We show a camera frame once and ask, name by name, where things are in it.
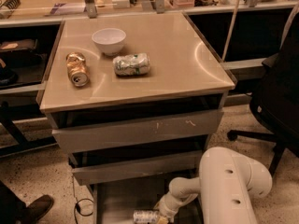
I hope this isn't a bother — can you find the blue label plastic bottle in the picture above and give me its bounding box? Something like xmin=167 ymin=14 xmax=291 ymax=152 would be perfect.
xmin=133 ymin=210 xmax=160 ymax=224

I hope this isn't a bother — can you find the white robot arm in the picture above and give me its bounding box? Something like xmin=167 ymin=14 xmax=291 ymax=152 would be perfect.
xmin=156 ymin=147 xmax=272 ymax=224

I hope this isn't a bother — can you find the bottom grey drawer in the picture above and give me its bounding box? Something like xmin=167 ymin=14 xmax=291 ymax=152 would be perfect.
xmin=93 ymin=170 xmax=204 ymax=224

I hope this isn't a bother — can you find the grey drawer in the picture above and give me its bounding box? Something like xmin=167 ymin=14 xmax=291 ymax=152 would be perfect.
xmin=68 ymin=150 xmax=203 ymax=185
xmin=93 ymin=170 xmax=204 ymax=224
xmin=52 ymin=109 xmax=223 ymax=153

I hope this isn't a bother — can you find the middle grey drawer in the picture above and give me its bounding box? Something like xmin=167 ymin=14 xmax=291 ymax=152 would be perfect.
xmin=68 ymin=150 xmax=203 ymax=185

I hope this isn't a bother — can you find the grey drawer cabinet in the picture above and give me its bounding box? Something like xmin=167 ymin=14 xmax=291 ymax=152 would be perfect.
xmin=36 ymin=11 xmax=237 ymax=224

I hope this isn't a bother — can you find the top grey drawer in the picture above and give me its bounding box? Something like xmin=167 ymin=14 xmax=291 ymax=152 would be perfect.
xmin=52 ymin=109 xmax=223 ymax=153

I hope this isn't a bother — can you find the brown shoe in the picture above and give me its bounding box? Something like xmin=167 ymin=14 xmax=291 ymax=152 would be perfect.
xmin=21 ymin=195 xmax=54 ymax=224

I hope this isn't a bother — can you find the crushed green silver can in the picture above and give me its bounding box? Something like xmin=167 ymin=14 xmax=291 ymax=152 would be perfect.
xmin=113 ymin=53 xmax=150 ymax=77

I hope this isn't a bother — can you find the crushed gold soda can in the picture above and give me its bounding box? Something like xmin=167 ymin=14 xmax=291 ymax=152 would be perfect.
xmin=66 ymin=52 xmax=90 ymax=87

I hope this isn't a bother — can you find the black office chair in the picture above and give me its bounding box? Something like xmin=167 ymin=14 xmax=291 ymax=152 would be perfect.
xmin=227 ymin=4 xmax=299 ymax=175

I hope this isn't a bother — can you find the white bowl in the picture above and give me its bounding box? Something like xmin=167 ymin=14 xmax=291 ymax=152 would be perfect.
xmin=92 ymin=28 xmax=126 ymax=56

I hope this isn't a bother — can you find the wooden stick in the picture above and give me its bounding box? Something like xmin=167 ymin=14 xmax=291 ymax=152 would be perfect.
xmin=221 ymin=0 xmax=240 ymax=62

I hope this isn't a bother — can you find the purple white paper box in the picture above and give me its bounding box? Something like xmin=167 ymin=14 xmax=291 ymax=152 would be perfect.
xmin=50 ymin=3 xmax=86 ymax=16

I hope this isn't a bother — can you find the black coil spring tool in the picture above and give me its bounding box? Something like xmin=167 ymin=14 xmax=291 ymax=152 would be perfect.
xmin=0 ymin=0 xmax=21 ymax=19

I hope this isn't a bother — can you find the black cable on floor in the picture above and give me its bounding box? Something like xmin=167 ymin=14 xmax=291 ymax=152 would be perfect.
xmin=72 ymin=175 xmax=94 ymax=224

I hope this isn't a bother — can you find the grey metal bracket left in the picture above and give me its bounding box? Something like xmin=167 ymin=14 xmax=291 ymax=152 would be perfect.
xmin=84 ymin=0 xmax=97 ymax=19

